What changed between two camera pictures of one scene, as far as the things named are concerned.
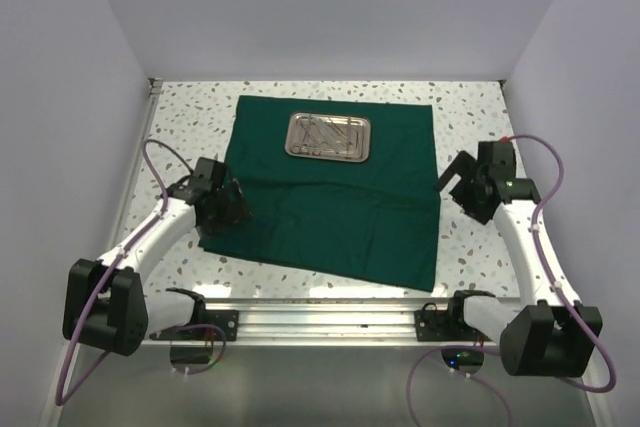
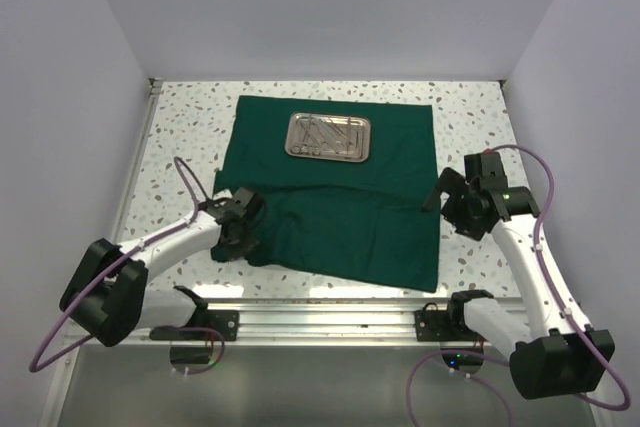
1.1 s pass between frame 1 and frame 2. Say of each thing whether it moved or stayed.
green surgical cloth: stayed
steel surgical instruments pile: stayed
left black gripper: moved
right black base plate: stayed
